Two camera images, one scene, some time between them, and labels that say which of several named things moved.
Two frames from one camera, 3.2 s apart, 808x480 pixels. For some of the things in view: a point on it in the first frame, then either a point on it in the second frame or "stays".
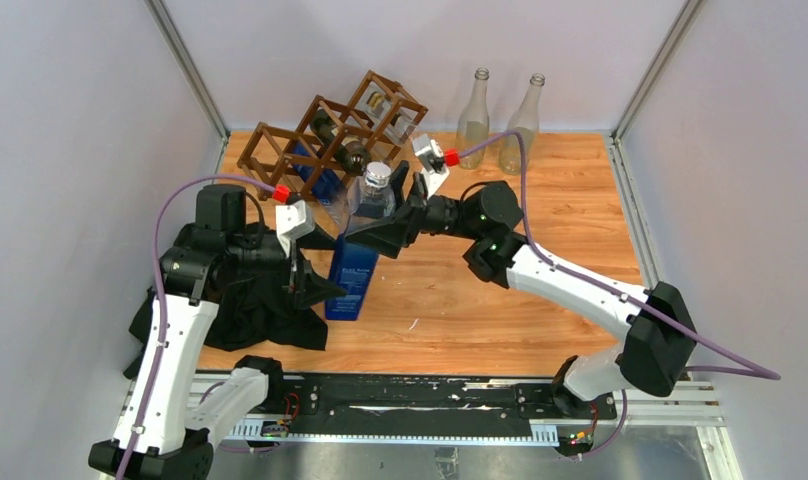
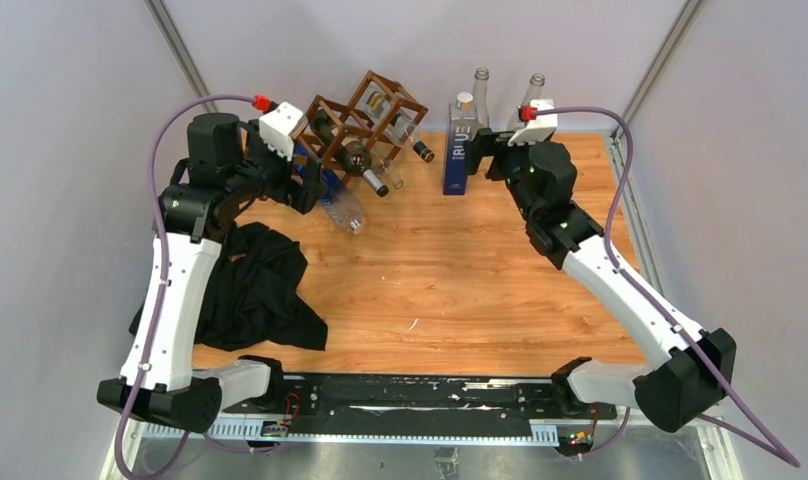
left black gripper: [309, 287] to [300, 194]
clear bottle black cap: [400, 121] stays
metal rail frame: [424, 406] stays
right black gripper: [399, 229] to [486, 144]
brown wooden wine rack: [332, 145] stays
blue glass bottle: [354, 263] to [462, 121]
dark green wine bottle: [353, 158] stays
